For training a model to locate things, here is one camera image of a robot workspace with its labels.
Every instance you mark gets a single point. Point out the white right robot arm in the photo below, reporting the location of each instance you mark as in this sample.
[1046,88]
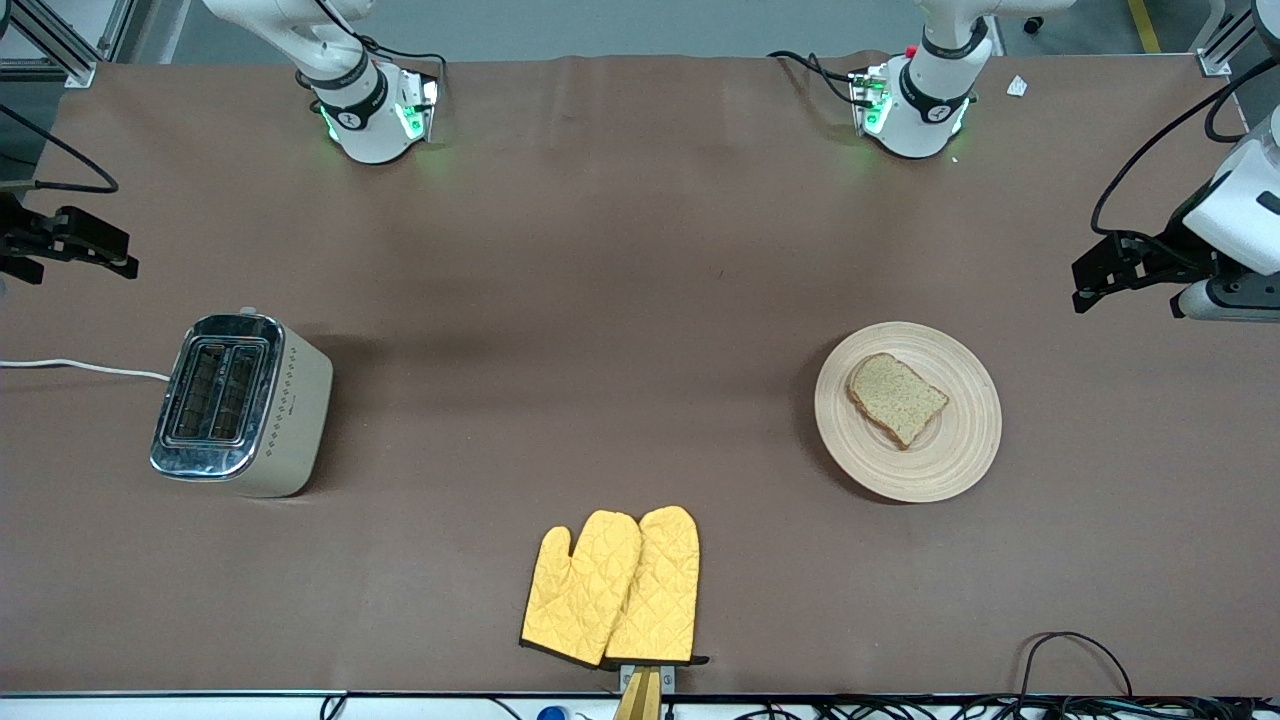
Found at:
[370,130]

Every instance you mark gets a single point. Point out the brown table cover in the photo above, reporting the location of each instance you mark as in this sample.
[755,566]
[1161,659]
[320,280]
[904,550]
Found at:
[640,250]

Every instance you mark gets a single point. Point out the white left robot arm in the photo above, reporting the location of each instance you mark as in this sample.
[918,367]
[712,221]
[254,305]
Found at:
[925,120]

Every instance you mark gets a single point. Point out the yellow quilted oven mitt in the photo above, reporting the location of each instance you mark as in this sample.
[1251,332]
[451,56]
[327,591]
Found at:
[575,590]
[665,590]

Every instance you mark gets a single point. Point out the round wooden plate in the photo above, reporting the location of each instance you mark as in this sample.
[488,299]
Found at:
[960,450]

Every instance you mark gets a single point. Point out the black caster wheel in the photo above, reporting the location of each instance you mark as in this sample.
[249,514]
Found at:
[1033,22]

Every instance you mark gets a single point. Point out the aluminium frame profile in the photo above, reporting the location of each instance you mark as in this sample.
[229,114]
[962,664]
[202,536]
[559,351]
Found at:
[1220,50]
[60,45]

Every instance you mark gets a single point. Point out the silver two-slot toaster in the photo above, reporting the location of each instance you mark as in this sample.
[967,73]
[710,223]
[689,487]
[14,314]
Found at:
[290,420]

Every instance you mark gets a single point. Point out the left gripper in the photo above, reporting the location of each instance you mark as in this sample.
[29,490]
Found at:
[1176,240]

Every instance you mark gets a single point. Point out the brown bread slice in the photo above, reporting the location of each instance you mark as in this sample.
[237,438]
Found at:
[898,400]

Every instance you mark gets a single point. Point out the small metal bracket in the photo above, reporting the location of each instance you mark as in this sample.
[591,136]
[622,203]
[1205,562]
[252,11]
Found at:
[668,678]

